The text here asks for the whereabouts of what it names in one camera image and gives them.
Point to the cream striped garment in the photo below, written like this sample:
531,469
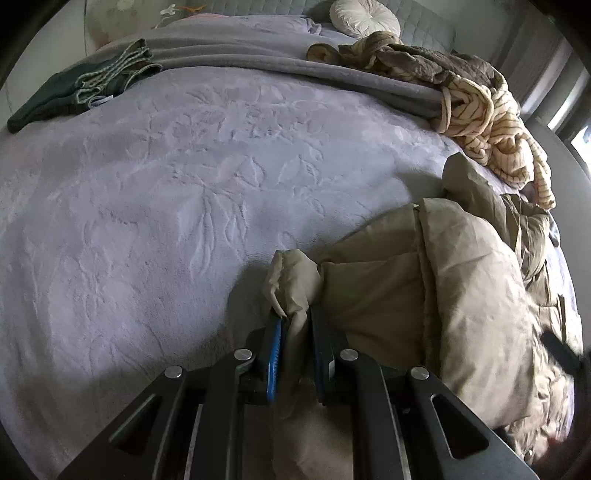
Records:
480,115

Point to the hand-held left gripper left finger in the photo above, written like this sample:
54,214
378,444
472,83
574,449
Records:
275,360

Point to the dark green folded garment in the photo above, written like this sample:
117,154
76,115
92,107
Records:
51,97

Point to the floral pillow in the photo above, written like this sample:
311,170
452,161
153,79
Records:
120,14

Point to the grey curtain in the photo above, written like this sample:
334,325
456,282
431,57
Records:
531,78

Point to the grey quilted headboard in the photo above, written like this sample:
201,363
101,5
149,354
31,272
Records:
425,23

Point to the round white cushion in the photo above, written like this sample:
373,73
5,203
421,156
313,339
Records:
364,16

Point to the beige puffer jacket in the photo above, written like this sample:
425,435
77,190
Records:
415,300

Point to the brown crumpled garment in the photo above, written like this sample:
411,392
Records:
415,60

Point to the purple embossed blanket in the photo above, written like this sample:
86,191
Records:
161,207

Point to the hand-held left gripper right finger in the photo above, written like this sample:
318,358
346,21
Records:
319,353

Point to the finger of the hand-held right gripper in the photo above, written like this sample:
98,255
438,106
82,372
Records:
561,351

